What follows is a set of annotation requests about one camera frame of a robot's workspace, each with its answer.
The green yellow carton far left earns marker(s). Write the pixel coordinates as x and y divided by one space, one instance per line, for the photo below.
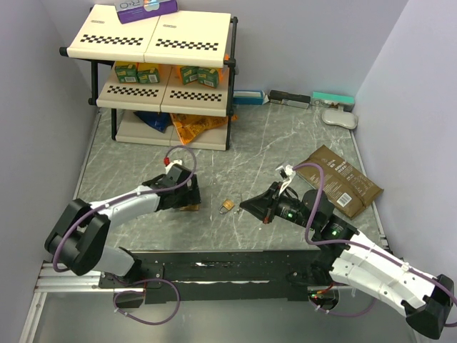
126 72

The blue white flat box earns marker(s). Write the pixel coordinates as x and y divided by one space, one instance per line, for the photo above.
243 97

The brown foil pouch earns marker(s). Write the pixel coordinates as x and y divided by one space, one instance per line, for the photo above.
345 186

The black long box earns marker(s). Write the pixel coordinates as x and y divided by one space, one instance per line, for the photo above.
289 99

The cream black three-tier shelf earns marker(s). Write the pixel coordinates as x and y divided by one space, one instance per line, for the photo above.
166 80

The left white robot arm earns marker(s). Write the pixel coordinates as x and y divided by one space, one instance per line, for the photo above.
78 239

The blue snack bag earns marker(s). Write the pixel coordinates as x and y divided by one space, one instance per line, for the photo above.
159 121

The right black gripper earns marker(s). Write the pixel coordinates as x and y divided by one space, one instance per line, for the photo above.
264 206

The small brass padlock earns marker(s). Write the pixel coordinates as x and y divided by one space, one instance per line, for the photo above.
226 206

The purple white box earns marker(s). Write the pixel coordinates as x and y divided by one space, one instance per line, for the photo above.
136 10

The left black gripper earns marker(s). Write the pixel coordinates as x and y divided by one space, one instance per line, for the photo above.
191 197

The green yellow carton right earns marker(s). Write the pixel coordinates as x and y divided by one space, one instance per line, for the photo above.
208 77

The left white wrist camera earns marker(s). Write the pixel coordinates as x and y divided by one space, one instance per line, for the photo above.
170 163

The green yellow carton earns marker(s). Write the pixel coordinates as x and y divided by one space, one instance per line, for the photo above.
148 73
208 77
126 72
188 74

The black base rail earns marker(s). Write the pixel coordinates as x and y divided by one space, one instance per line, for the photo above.
227 275

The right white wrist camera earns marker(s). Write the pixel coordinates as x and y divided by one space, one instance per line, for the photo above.
287 173

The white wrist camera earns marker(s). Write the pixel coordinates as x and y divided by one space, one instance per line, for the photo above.
170 163
287 173

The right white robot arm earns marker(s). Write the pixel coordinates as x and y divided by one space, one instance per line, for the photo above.
349 257

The orange snack bag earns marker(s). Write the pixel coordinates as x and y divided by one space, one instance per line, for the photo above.
189 126

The grey white pad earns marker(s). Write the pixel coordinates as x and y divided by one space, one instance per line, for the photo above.
343 119

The large brass padlock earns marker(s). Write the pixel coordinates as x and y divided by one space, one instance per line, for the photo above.
190 208

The teal white box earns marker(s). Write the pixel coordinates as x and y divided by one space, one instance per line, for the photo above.
332 101

